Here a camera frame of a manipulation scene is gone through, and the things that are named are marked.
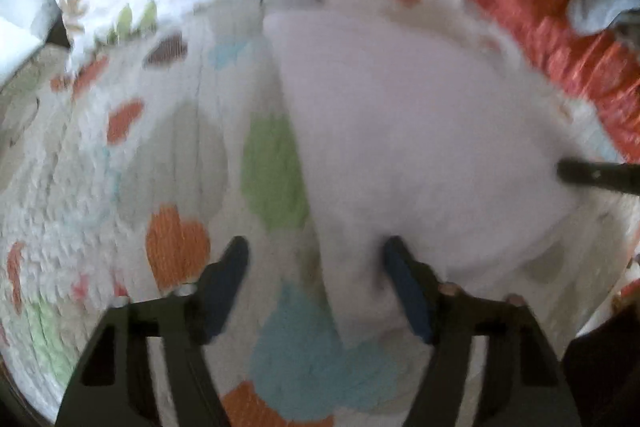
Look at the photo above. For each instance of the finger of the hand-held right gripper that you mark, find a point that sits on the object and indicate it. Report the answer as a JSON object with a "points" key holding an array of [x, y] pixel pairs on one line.
{"points": [[600, 177]]}

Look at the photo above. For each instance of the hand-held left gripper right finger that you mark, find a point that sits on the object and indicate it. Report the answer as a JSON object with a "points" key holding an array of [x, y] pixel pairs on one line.
{"points": [[406, 292]]}

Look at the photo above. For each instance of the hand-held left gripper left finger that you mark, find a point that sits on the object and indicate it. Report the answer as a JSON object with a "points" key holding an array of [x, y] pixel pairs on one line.
{"points": [[226, 289]]}

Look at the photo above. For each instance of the white small garment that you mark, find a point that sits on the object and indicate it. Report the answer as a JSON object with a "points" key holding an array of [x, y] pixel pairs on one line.
{"points": [[420, 132]]}

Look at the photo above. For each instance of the quilt with coloured dots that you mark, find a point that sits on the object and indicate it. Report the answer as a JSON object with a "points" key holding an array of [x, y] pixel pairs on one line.
{"points": [[165, 167]]}

